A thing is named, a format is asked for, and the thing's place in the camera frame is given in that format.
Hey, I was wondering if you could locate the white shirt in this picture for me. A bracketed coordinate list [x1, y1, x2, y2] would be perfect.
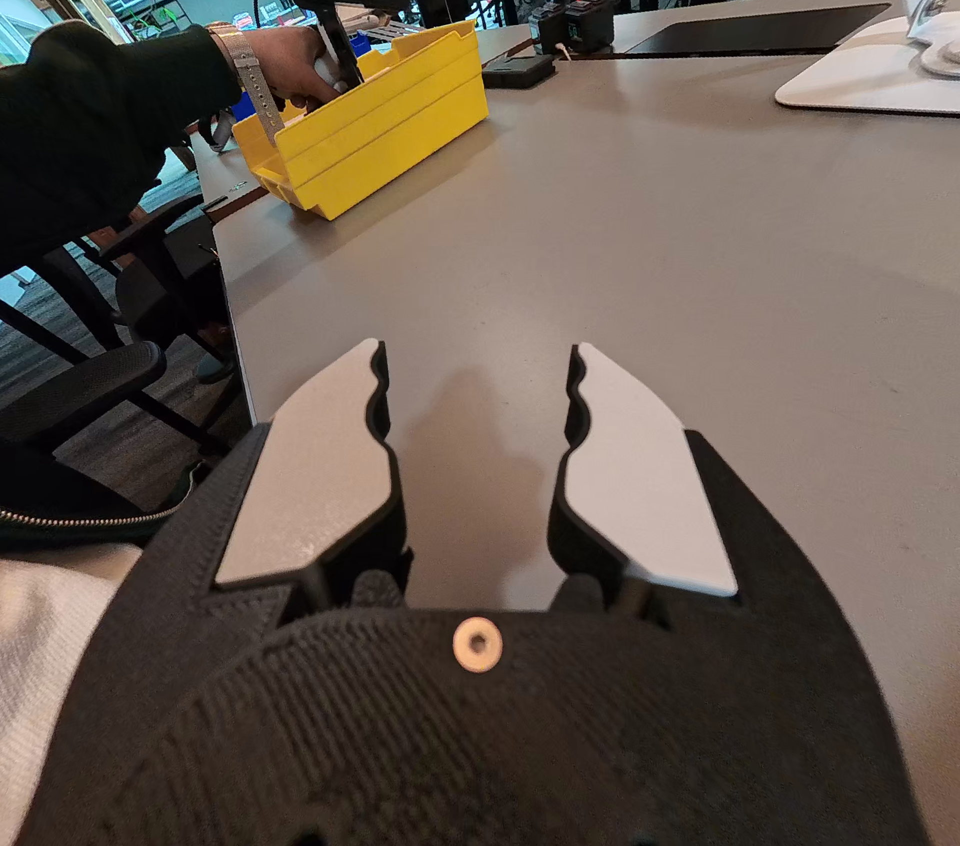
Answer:
[0, 542, 144, 840]

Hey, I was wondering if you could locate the person's left hand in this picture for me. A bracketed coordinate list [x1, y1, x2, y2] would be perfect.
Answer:
[241, 24, 342, 114]

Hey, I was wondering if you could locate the grey desk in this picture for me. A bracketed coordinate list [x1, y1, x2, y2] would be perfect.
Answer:
[191, 0, 960, 846]

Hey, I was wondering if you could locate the person's left forearm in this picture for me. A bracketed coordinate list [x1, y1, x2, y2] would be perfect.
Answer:
[0, 21, 245, 277]

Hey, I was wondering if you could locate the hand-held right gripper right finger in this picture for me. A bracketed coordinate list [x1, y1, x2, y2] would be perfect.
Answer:
[547, 342, 740, 598]

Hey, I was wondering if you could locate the black charger dock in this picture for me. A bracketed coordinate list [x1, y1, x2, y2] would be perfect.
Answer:
[528, 0, 627, 56]

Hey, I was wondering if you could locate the black office chair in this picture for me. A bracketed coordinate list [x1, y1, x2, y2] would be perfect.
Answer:
[0, 193, 234, 457]

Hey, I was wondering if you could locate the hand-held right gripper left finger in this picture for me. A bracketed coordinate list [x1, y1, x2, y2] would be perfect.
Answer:
[213, 338, 410, 588]

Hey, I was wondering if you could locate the yellow plastic bin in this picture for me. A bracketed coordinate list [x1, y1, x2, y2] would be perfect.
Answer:
[232, 21, 490, 221]

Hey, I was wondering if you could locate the metal wristwatch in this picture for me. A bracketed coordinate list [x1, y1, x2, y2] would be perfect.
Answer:
[208, 21, 286, 138]

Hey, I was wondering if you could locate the black foam pad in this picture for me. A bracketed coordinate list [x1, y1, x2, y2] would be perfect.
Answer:
[480, 52, 558, 90]

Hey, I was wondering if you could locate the black desk mat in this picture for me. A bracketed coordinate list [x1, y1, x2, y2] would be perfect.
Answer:
[626, 2, 894, 56]

